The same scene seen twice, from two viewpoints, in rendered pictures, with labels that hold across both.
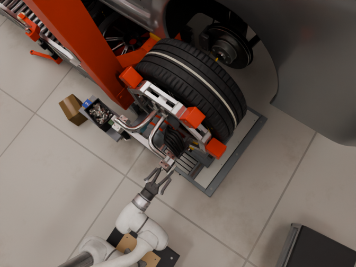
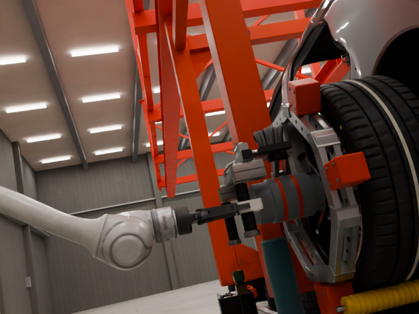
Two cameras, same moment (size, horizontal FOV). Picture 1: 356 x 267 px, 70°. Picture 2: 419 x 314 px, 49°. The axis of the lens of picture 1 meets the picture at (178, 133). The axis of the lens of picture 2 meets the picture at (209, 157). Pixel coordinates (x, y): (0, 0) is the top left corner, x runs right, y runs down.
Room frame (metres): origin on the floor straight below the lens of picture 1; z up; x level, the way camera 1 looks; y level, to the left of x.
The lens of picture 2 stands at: (-0.87, -0.25, 0.70)
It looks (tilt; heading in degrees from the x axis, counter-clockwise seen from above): 13 degrees up; 21
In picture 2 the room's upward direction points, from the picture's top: 13 degrees counter-clockwise
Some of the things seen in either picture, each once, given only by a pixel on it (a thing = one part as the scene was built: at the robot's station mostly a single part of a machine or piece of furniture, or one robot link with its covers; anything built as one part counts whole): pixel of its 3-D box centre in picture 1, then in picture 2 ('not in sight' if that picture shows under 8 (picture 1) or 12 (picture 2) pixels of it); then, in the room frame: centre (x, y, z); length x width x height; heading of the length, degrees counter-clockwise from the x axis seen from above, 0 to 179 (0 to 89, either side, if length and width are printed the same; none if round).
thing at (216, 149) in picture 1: (215, 148); (345, 171); (0.31, -0.15, 0.85); 0.09 x 0.08 x 0.07; 29
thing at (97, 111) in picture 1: (101, 115); (239, 306); (0.97, 0.47, 0.51); 0.20 x 0.14 x 0.13; 20
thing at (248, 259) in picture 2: not in sight; (265, 254); (2.88, 0.88, 0.69); 0.52 x 0.17 x 0.35; 119
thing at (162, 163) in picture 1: (168, 160); (247, 171); (0.33, 0.10, 0.93); 0.09 x 0.05 x 0.05; 119
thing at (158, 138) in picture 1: (162, 127); (285, 198); (0.55, 0.07, 0.85); 0.21 x 0.14 x 0.14; 119
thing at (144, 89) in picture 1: (170, 117); (307, 193); (0.58, 0.00, 0.85); 0.54 x 0.07 x 0.54; 29
